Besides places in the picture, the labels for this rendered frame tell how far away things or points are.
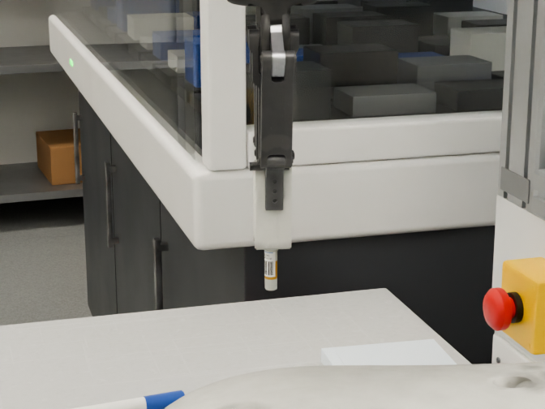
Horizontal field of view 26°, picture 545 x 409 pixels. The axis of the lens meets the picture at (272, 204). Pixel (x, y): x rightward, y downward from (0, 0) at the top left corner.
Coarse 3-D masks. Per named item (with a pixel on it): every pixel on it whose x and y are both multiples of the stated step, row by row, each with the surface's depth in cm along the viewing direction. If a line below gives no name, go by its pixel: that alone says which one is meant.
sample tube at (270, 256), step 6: (264, 252) 98; (270, 252) 98; (276, 252) 98; (264, 258) 98; (270, 258) 98; (276, 258) 98; (264, 264) 98; (270, 264) 98; (276, 264) 98; (264, 270) 99; (270, 270) 98; (276, 270) 98; (264, 276) 99; (270, 276) 98; (276, 276) 99; (270, 282) 98; (276, 282) 99; (270, 288) 99; (276, 288) 99
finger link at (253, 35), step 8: (248, 32) 92; (256, 32) 91; (296, 32) 92; (248, 40) 92; (256, 40) 91; (296, 40) 92; (256, 48) 91; (296, 48) 92; (256, 56) 92; (256, 64) 92; (256, 72) 92; (256, 80) 92; (256, 168) 94; (264, 168) 94; (288, 168) 94
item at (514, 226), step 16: (496, 208) 123; (512, 208) 119; (496, 224) 123; (512, 224) 120; (528, 224) 116; (544, 224) 113; (496, 240) 123; (512, 240) 120; (528, 240) 117; (544, 240) 113; (496, 256) 124; (512, 256) 120; (528, 256) 117; (544, 256) 114; (496, 272) 124; (528, 352) 118
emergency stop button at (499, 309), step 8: (496, 288) 109; (488, 296) 110; (496, 296) 108; (504, 296) 108; (488, 304) 109; (496, 304) 108; (504, 304) 108; (512, 304) 109; (488, 312) 110; (496, 312) 108; (504, 312) 108; (512, 312) 108; (488, 320) 110; (496, 320) 108; (504, 320) 108; (496, 328) 109; (504, 328) 109
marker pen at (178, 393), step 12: (144, 396) 115; (156, 396) 115; (168, 396) 115; (180, 396) 115; (72, 408) 112; (84, 408) 112; (96, 408) 112; (108, 408) 113; (120, 408) 113; (132, 408) 114; (144, 408) 114; (156, 408) 115
